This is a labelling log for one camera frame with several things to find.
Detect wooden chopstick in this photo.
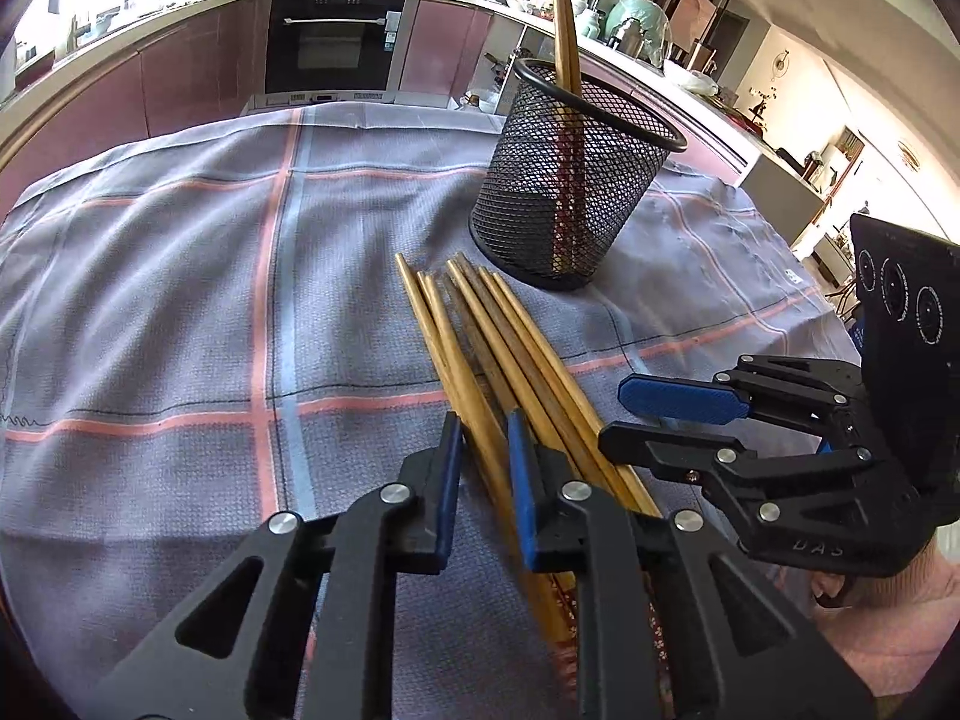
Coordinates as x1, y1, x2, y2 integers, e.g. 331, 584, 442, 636
441, 275, 517, 426
394, 252, 574, 647
448, 252, 633, 504
478, 268, 661, 517
565, 0, 584, 271
553, 0, 573, 273

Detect person's right hand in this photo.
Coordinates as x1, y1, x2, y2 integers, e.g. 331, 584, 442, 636
812, 539, 958, 697

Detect plaid grey tablecloth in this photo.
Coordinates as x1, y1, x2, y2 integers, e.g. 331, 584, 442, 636
2, 103, 859, 718

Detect black mesh utensil holder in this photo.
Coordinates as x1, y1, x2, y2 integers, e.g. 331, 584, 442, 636
469, 59, 686, 291

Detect mint green fan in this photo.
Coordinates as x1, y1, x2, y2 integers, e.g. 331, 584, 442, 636
604, 0, 672, 70

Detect pink lower cabinets right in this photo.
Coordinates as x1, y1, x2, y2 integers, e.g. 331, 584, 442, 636
398, 0, 758, 185

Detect pink cabinets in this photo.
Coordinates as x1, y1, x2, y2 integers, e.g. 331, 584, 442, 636
398, 0, 758, 185
2, 0, 270, 211

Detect pink lower cabinets left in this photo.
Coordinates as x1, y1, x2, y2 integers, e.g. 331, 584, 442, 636
2, 0, 270, 211

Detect built-in black oven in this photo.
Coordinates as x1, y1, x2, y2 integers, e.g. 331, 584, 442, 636
254, 0, 418, 109

